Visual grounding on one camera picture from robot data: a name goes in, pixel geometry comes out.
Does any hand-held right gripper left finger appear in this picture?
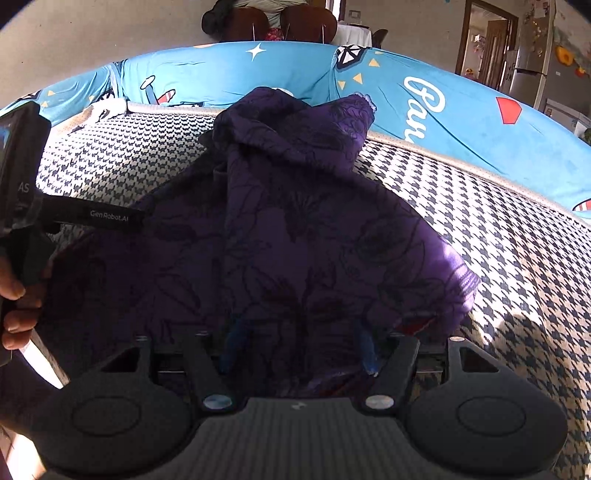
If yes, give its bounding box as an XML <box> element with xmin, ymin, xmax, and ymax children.
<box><xmin>99</xmin><ymin>318</ymin><xmax>251</xmax><ymax>413</ymax></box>

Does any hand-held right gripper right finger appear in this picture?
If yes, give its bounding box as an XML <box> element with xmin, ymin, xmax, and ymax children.
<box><xmin>355</xmin><ymin>320</ymin><xmax>502</xmax><ymax>414</ymax></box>

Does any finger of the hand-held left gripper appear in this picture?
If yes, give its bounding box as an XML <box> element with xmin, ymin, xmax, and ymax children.
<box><xmin>41</xmin><ymin>196</ymin><xmax>145</xmax><ymax>234</ymax></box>

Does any purple floral garment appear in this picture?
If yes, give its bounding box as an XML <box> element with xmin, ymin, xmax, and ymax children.
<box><xmin>39</xmin><ymin>87</ymin><xmax>481</xmax><ymax>398</ymax></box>

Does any person's left hand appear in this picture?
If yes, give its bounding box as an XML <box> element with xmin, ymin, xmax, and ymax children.
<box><xmin>0</xmin><ymin>256</ymin><xmax>45</xmax><ymax>352</ymax></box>

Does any white patterned cloth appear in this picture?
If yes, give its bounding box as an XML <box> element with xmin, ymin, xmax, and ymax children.
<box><xmin>69</xmin><ymin>98</ymin><xmax>129</xmax><ymax>132</ymax></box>

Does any houndstooth sofa seat cover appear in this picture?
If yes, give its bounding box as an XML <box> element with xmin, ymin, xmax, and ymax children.
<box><xmin>34</xmin><ymin>102</ymin><xmax>591</xmax><ymax>480</ymax></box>

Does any pile of coats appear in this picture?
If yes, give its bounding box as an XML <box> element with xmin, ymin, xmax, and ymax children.
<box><xmin>202</xmin><ymin>0</ymin><xmax>324</xmax><ymax>34</ymax></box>

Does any brown wooden chair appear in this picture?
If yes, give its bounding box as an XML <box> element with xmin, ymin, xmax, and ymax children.
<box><xmin>281</xmin><ymin>4</ymin><xmax>338</xmax><ymax>44</ymax></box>
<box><xmin>226</xmin><ymin>7</ymin><xmax>269</xmax><ymax>42</ymax></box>

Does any white chest freezer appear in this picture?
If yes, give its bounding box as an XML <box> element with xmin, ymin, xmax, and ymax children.
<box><xmin>541</xmin><ymin>98</ymin><xmax>591</xmax><ymax>136</ymax></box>

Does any table with white tablecloth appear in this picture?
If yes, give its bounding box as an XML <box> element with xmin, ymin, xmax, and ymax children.
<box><xmin>335</xmin><ymin>21</ymin><xmax>373</xmax><ymax>48</ymax></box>

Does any silver refrigerator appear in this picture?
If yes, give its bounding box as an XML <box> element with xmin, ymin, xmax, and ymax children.
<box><xmin>501</xmin><ymin>0</ymin><xmax>591</xmax><ymax>109</ymax></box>

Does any patterned cloth over refrigerator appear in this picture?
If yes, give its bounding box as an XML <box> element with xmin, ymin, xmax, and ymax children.
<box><xmin>551</xmin><ymin>14</ymin><xmax>591</xmax><ymax>75</ymax></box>

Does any wooden door frame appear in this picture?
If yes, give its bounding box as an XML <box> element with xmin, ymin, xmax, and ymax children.
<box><xmin>455</xmin><ymin>0</ymin><xmax>520</xmax><ymax>89</ymax></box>

